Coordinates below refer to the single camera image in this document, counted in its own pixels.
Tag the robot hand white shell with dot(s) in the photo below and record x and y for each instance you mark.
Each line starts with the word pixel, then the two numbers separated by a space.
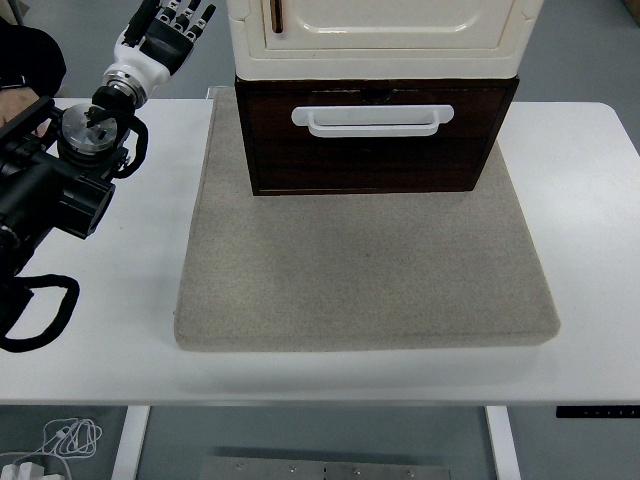
pixel 145 60

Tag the person's forearm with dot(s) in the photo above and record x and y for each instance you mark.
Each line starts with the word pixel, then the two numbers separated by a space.
pixel 30 55

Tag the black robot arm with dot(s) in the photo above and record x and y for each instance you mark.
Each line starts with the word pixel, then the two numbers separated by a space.
pixel 75 190

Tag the dark wooden drawer casing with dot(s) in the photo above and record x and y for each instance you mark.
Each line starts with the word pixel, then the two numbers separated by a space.
pixel 300 83

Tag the cream cabinet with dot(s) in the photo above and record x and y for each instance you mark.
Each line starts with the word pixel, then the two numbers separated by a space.
pixel 375 65

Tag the person's hand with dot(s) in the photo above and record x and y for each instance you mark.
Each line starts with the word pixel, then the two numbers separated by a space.
pixel 11 106

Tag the grey fabric mat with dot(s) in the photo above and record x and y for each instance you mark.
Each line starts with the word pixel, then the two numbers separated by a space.
pixel 360 270

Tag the white table leg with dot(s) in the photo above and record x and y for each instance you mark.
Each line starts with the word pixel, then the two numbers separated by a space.
pixel 131 440
pixel 502 440

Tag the white charger block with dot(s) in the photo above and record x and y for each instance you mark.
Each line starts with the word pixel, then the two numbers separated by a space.
pixel 25 472

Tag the grey metal plate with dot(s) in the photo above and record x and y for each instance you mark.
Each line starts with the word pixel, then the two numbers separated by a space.
pixel 325 470

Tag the brown cardboard box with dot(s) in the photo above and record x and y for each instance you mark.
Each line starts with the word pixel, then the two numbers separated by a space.
pixel 632 7

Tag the black table control panel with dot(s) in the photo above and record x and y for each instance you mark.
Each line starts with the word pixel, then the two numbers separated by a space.
pixel 595 412

